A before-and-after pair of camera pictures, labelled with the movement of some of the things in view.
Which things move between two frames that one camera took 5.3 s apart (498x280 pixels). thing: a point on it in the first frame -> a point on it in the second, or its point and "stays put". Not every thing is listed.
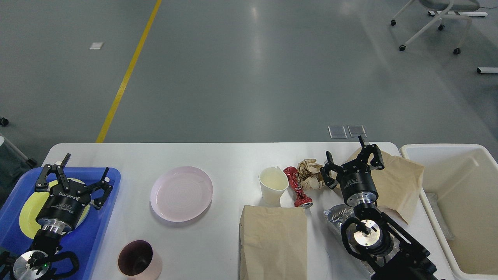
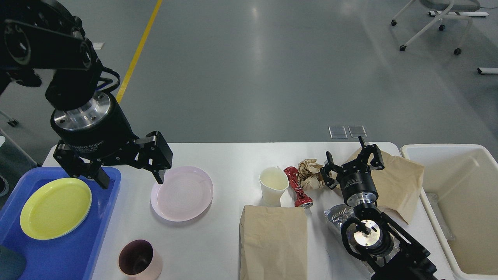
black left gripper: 64,206 -> 99,131
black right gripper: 355,178 stays put
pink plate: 181,194 stays put
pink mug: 138,260 stays put
